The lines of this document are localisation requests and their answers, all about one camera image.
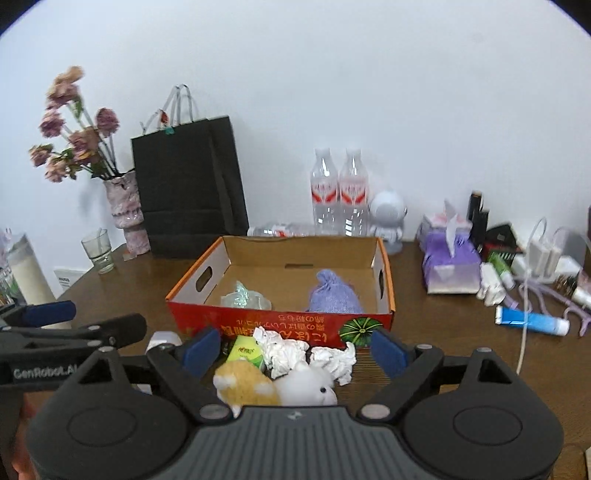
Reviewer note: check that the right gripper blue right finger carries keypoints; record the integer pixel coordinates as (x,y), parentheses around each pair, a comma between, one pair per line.
(390,354)

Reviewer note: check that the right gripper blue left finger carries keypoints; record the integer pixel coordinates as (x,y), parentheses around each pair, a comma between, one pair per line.
(199,354)

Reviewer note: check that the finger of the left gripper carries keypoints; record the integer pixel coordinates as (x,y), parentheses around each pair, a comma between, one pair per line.
(120,331)
(48,314)

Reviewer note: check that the green yellow tissue packet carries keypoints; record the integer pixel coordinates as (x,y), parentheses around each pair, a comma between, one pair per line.
(246,348)

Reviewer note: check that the yellow white plush toy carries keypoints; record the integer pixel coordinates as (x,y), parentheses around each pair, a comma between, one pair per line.
(239,383)

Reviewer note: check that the white paper ball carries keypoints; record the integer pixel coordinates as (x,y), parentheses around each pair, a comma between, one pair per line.
(280,355)

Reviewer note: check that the purple mesh drawstring pouch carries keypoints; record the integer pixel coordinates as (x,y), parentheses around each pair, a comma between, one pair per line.
(333,295)

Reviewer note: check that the person left hand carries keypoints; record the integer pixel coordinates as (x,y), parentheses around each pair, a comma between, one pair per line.
(20,460)

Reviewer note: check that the cream thermos bottle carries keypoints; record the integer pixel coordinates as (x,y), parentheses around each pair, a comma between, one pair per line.
(25,270)

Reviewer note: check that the crumpled clear plastic wrap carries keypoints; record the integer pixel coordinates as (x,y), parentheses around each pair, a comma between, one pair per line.
(243,298)

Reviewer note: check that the clear drinking glass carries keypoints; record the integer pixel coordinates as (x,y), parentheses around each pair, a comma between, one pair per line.
(98,249)

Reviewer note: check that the red orange cardboard box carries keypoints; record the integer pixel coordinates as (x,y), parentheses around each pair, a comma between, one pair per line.
(285,270)

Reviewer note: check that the purple tissue pack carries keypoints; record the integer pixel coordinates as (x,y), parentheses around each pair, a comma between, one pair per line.
(451,263)

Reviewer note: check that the blue white tube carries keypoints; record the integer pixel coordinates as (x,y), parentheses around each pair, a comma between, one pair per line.
(539,323)

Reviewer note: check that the white small bottle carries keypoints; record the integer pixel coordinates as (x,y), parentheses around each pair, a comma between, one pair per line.
(492,291)

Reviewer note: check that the pink white textured vase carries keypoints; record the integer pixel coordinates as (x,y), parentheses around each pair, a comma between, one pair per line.
(125,207)

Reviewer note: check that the green white small tube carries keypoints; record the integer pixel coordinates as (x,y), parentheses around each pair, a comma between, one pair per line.
(503,270)

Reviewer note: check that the lying clear water bottle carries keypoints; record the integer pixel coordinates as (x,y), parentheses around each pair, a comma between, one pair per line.
(282,230)

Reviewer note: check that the black paper shopping bag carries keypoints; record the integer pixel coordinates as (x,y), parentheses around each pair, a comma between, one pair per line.
(188,179)

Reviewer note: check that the black lipstick tube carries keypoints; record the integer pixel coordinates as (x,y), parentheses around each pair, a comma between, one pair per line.
(478,216)

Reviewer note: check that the right clear water bottle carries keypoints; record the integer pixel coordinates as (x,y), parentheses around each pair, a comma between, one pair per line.
(354,194)

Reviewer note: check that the dried pink flower bouquet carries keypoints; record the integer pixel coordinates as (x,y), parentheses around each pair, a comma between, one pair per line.
(75,141)

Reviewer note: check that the white charger plug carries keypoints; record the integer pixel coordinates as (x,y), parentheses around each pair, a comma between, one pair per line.
(542,256)

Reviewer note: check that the left clear water bottle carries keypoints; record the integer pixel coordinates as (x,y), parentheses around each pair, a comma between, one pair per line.
(324,182)

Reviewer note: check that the purple glasses frame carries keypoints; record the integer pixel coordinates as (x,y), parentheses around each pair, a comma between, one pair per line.
(540,292)

